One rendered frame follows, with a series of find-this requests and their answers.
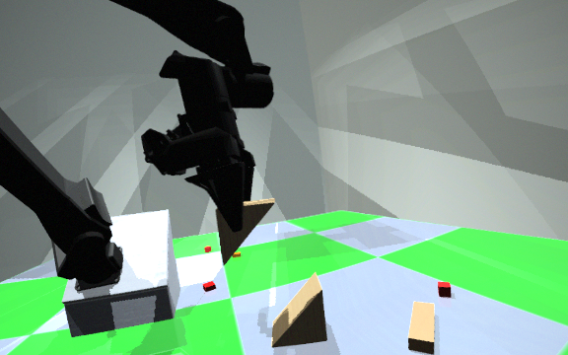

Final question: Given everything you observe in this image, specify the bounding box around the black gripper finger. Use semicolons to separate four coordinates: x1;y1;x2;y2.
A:
244;167;254;202
184;162;246;232

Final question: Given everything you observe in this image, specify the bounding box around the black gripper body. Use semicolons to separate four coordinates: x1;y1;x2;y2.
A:
163;96;255;176

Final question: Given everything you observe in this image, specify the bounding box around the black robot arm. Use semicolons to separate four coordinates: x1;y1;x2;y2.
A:
0;0;274;292

